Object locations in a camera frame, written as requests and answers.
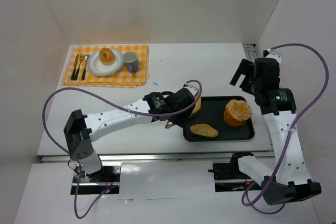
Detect black handled knife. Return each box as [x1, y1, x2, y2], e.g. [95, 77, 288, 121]
[70, 54, 79, 81]

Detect tall sugared pastry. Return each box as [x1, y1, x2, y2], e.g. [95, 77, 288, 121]
[224, 99, 252, 127]

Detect metal tongs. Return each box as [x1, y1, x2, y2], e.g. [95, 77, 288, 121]
[165, 121, 174, 129]

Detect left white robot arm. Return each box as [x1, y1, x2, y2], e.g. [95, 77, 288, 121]
[64, 84, 202, 182]

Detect flat triangular bread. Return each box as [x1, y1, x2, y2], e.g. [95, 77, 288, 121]
[190, 97, 202, 117]

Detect purple cable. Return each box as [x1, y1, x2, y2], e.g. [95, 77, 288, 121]
[41, 79, 203, 219]
[240, 43, 330, 214]

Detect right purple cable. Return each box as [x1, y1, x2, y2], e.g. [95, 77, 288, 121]
[240, 43, 330, 214]

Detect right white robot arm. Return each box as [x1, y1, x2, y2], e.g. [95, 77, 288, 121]
[230, 58, 322, 205]

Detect white plate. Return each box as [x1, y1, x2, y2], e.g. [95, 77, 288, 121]
[87, 48, 123, 77]

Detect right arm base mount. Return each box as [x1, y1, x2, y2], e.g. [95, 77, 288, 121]
[208, 152, 254, 193]

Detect purple mug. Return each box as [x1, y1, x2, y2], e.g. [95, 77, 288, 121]
[122, 51, 139, 73]

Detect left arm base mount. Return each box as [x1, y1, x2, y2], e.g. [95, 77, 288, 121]
[70, 163, 121, 195]

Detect ring donut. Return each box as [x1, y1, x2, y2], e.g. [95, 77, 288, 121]
[99, 48, 114, 65]

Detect aluminium front rail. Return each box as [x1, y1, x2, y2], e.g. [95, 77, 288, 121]
[41, 151, 274, 163]

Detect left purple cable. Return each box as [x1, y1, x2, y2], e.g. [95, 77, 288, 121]
[41, 79, 203, 219]

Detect black handled spoon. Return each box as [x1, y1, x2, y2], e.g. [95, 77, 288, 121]
[81, 55, 90, 81]

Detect yellow checkered cloth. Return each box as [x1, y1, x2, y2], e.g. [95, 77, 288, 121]
[60, 44, 150, 88]

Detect aluminium corner rail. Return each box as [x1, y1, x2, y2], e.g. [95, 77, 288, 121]
[243, 44, 257, 62]

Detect black handled fork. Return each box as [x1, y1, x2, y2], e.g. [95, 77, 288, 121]
[74, 53, 85, 81]

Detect oval flat bread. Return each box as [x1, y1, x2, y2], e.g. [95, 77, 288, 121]
[189, 123, 218, 138]

